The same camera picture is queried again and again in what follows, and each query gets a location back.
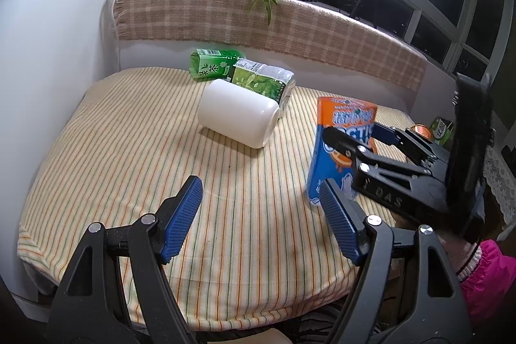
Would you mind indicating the white lace cloth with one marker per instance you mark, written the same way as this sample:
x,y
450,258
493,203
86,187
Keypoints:
x,y
502,182

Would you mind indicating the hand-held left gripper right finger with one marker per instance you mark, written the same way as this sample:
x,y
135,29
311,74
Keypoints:
x,y
338,219

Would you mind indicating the green tea bottle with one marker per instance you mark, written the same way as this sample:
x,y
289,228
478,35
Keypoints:
x,y
211,66

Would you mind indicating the dark striped cloth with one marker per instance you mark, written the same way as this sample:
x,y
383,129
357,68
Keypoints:
x,y
318,328

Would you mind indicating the copper-coloured round object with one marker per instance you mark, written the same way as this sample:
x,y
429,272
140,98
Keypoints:
x,y
420,129

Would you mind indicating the green tissue pack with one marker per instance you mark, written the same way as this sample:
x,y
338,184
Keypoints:
x,y
262,80

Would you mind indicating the small green box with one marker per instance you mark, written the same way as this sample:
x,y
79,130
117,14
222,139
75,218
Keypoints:
x,y
441,131

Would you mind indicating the striped tablecloth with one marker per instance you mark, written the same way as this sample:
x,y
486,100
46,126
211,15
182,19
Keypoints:
x,y
133,150

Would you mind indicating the person's right forearm pink sleeve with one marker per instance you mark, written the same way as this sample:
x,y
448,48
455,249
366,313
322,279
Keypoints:
x,y
490,279

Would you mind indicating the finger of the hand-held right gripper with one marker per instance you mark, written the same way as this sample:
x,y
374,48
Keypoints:
x,y
387,174
415,146

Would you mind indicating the orange and blue snack bag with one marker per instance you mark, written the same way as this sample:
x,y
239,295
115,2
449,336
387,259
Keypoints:
x,y
328,162

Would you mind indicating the white cup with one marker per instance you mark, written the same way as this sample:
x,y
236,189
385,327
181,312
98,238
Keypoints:
x,y
236,114

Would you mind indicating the plaid blanket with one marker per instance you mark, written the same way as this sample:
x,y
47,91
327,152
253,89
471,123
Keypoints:
x,y
193,13

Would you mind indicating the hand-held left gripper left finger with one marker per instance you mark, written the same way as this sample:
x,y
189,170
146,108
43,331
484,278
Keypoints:
x,y
183,219

